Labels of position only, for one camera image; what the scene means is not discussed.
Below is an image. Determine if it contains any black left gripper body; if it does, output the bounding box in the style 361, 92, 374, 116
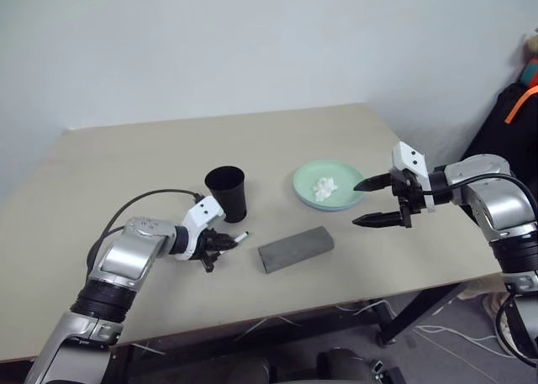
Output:
194, 228, 223, 274

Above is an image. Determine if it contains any black plastic cup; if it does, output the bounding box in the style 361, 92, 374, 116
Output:
204, 166, 248, 224

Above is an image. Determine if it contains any light blue plate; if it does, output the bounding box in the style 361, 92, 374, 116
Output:
293, 186, 363, 212

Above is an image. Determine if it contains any light green plate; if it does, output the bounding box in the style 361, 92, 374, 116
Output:
292, 160, 367, 208

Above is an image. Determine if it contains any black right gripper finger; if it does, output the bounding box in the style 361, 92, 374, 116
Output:
353, 172, 394, 193
351, 210, 404, 229

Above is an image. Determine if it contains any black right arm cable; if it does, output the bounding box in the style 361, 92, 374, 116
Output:
443, 172, 538, 365

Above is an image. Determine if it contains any orange strap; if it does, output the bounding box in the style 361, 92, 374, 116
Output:
505, 86, 538, 125

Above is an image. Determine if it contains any white tissue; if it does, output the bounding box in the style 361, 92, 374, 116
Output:
310, 176, 341, 202

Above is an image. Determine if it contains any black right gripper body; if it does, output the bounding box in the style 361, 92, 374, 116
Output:
389, 169, 425, 230

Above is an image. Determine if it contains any black metal table frame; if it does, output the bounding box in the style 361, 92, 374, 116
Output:
108, 279, 483, 384

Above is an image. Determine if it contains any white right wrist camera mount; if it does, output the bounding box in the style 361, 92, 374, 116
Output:
391, 140, 436, 214

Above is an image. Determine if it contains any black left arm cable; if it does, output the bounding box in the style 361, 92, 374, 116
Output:
85, 187, 202, 276

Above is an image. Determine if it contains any black bag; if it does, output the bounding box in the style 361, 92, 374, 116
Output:
461, 81, 538, 180

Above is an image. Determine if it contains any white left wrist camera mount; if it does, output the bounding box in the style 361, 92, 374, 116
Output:
173, 195, 225, 262

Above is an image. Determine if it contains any small black white device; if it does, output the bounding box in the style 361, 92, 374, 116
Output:
369, 359, 405, 384

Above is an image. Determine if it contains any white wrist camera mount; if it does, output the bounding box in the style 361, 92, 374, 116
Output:
391, 140, 436, 214
173, 195, 225, 262

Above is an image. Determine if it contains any colourful plush toy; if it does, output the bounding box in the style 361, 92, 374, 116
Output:
518, 33, 538, 87

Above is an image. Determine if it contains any grey glasses case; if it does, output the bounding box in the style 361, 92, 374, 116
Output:
257, 226, 335, 275

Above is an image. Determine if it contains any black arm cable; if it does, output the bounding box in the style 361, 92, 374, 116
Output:
85, 187, 202, 276
443, 172, 538, 365

